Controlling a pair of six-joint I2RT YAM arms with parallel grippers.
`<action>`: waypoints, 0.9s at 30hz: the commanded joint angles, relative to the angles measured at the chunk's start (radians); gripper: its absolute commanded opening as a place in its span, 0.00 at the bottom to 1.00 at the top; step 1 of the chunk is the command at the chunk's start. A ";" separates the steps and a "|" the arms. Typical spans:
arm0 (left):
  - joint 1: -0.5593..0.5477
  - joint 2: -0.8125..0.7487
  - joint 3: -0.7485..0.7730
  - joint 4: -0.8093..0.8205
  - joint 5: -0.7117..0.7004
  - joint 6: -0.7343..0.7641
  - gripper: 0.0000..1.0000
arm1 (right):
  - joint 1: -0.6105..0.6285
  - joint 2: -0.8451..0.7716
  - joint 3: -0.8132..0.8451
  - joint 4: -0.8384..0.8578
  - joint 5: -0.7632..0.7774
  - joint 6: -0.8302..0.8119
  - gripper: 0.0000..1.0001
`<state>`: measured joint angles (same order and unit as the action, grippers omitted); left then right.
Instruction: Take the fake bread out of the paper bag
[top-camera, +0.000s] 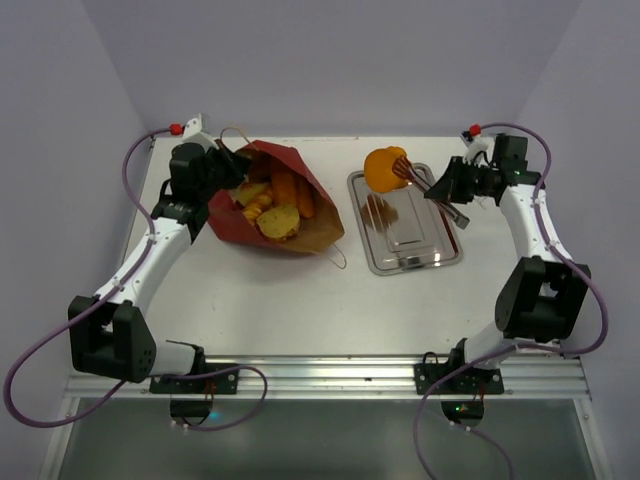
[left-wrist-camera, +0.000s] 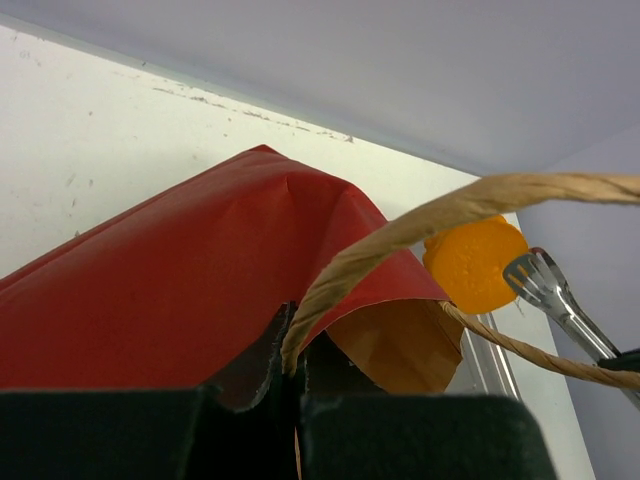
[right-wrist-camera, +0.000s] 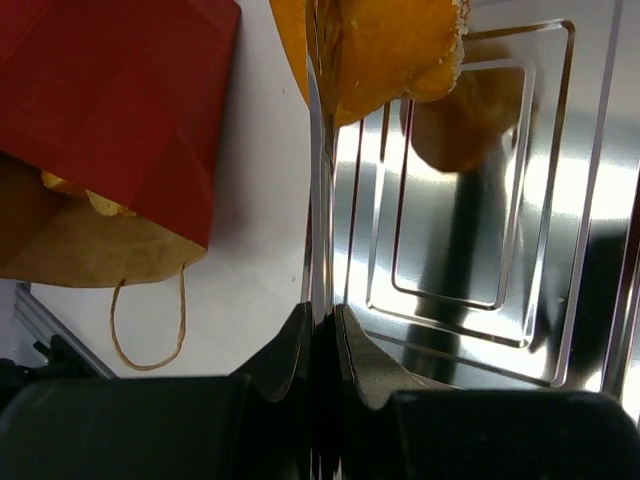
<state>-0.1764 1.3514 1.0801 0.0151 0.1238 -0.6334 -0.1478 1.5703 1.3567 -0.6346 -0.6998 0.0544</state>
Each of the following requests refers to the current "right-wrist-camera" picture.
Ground round orange fake bun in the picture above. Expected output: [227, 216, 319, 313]
[269, 0, 474, 127]

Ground seeded fake bread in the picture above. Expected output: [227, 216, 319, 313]
[41, 171, 136, 218]

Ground aluminium rail frame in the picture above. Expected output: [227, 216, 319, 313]
[14, 282, 117, 379]

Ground steel tongs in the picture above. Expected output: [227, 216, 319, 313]
[304, 1, 342, 479]

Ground red paper bag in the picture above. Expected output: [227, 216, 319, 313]
[0, 0, 243, 372]

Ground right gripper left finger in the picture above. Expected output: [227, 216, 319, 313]
[234, 302, 314, 402]

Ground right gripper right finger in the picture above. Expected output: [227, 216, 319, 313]
[335, 305, 452, 410]

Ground steel tray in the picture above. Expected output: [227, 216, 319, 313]
[333, 1, 639, 418]

